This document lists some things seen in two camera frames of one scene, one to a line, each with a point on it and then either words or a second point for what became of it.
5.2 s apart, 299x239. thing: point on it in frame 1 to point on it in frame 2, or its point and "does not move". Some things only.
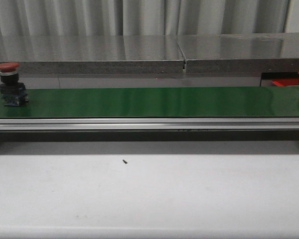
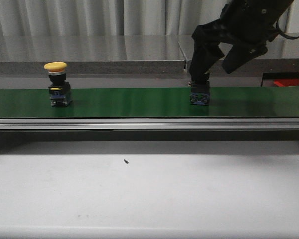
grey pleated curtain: [136, 17] does not move
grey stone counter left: [87, 54] does not move
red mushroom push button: [13, 93] to [199, 93]
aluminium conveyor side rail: [149, 124] does not move
